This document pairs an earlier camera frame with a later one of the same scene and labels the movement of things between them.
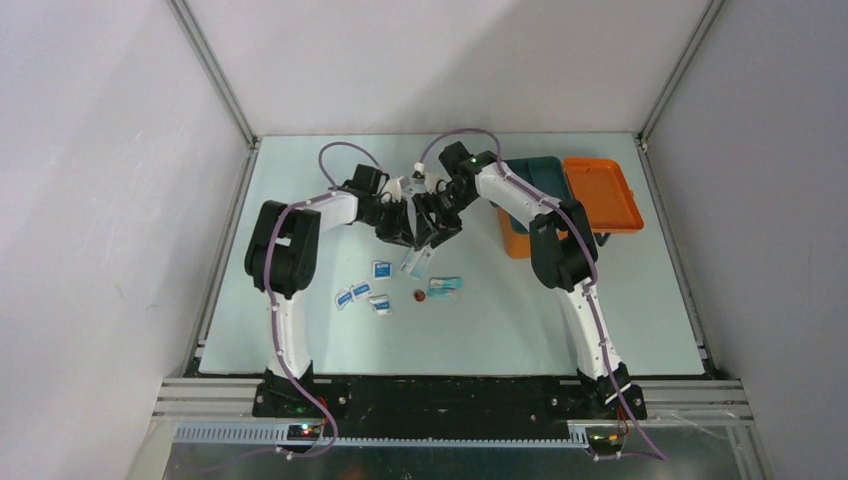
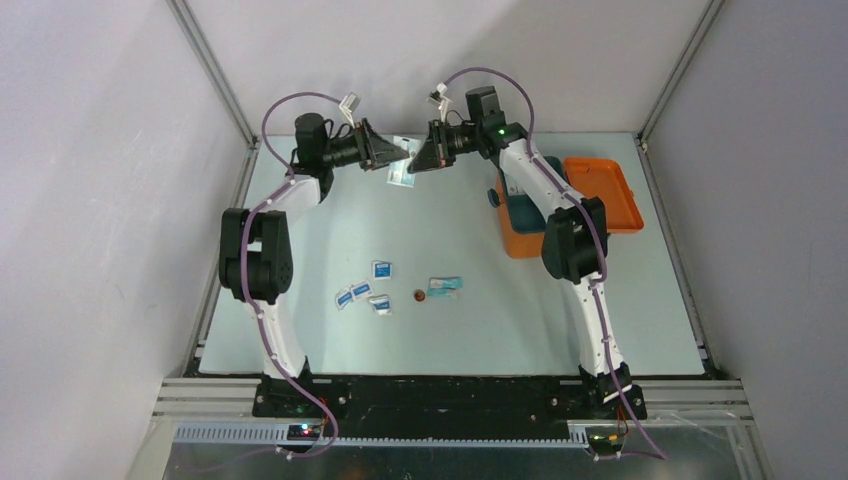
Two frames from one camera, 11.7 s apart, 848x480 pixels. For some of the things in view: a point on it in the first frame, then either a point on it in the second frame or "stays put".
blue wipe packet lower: x=382 y=304 stays put
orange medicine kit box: x=596 y=183 stays put
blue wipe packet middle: x=362 y=289 stays put
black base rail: x=449 y=406 stays put
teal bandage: x=444 y=286 stays put
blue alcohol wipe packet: x=382 y=270 stays put
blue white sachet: x=417 y=261 -> x=398 y=173
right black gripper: x=428 y=231 -> x=429 y=156
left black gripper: x=400 y=231 -> x=378 y=152
